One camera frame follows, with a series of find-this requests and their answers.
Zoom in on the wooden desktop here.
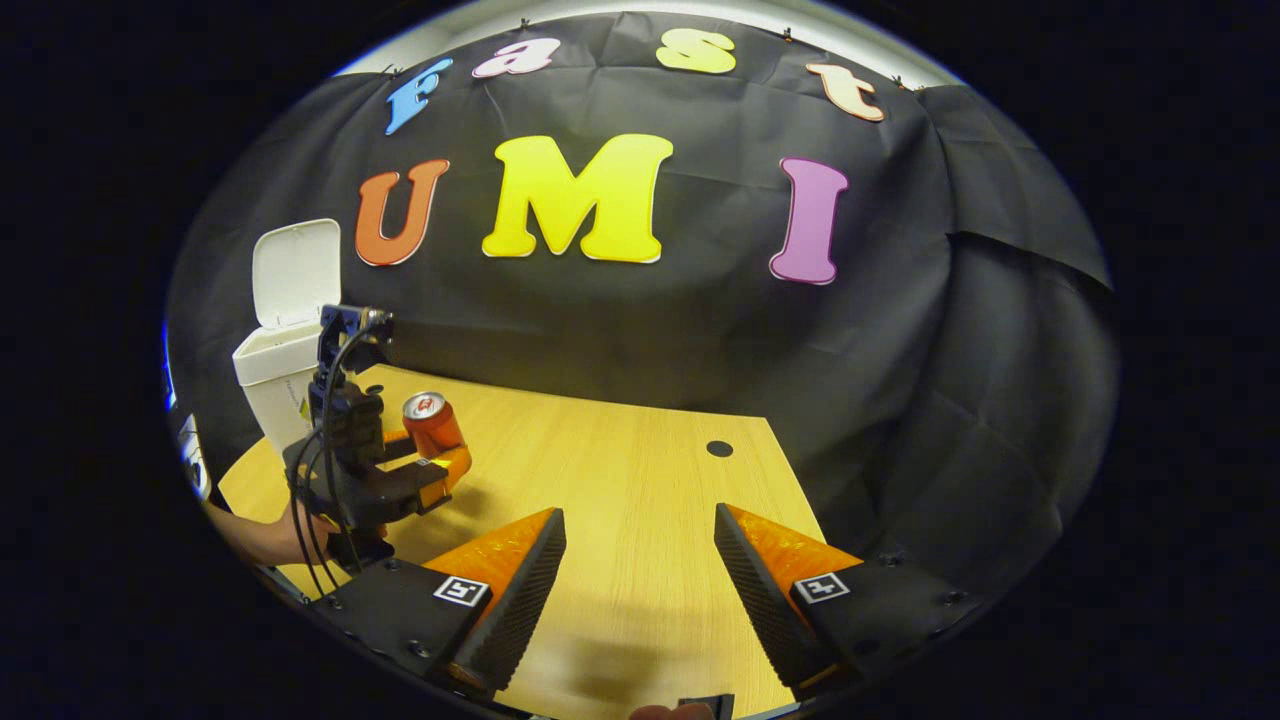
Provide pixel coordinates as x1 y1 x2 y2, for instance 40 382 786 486
218 365 831 720

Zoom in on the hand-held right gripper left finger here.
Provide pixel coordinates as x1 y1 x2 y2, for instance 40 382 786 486
310 507 567 701

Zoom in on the orange pop can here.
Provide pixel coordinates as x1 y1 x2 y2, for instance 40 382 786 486
402 391 467 461

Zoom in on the white desktop garbage bin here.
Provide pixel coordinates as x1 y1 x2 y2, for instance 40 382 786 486
232 218 343 463

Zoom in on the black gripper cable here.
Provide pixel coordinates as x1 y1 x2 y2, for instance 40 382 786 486
288 328 373 596

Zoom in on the black backdrop cloth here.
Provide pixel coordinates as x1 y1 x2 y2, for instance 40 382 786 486
165 12 1121 601

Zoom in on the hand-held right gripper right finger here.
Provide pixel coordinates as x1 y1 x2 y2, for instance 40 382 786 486
714 503 986 701

